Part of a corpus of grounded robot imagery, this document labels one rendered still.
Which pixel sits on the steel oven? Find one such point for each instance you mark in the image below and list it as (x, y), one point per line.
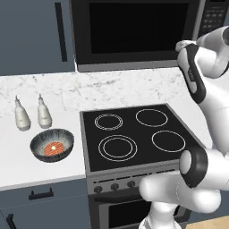
(119, 179)

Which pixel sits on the black oven knob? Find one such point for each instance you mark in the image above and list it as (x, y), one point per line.
(131, 184)
(97, 189)
(114, 187)

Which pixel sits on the black glass hob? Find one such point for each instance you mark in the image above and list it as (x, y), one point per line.
(134, 134)

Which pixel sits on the white condiment bottle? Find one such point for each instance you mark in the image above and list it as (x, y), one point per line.
(44, 116)
(22, 117)

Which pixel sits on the grey-blue base cupboard door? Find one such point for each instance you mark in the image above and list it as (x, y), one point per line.
(53, 214)

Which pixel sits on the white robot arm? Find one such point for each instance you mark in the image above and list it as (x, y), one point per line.
(214, 110)

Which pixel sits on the orange round waffle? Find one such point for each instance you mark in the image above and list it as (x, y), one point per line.
(54, 149)

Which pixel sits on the black microwave door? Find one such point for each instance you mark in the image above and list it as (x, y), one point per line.
(134, 27)

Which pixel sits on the dark grey streaked bowl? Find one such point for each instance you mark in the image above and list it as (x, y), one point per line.
(38, 146)

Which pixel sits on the grey-blue wall cupboard door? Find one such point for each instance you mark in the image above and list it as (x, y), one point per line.
(29, 35)

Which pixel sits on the grey-blue drawer front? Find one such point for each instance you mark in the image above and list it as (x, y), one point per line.
(68, 189)

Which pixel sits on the black microwave oven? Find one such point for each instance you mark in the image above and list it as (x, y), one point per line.
(208, 18)

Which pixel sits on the black glass oven door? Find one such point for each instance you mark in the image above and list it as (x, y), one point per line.
(122, 213)

